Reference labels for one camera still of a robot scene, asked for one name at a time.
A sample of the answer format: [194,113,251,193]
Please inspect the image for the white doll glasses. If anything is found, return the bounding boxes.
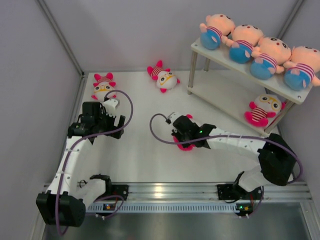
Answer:
[244,94,286,127]

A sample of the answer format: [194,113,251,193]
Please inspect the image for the orange doll table back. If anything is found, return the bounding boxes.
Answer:
[199,13,236,50]

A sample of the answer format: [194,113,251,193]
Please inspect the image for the orange doll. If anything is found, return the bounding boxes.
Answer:
[222,24,264,64]
[283,46,320,91]

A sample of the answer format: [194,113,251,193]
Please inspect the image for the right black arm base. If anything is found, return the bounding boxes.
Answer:
[217,183,262,201]

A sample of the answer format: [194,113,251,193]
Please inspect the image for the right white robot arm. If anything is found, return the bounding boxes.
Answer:
[168,112,296,199]

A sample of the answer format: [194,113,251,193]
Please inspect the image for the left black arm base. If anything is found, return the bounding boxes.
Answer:
[95,184,129,201]

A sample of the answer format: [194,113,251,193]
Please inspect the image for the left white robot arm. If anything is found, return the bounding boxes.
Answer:
[36,98,126,227]

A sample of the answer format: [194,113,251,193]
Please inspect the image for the white two-tier shelf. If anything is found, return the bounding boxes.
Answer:
[187,39,312,136]

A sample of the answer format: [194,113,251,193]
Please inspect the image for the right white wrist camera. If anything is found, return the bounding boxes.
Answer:
[166,112,182,125]

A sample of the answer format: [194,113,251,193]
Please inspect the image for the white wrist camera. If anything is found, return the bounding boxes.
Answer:
[102,98,120,116]
[166,112,182,125]

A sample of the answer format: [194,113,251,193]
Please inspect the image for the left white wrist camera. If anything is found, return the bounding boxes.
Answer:
[102,98,120,116]

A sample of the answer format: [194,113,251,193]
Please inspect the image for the white slotted cable duct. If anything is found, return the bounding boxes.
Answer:
[86,202,251,214]

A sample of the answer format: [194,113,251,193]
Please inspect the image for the aluminium front rail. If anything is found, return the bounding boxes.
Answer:
[114,181,313,203]

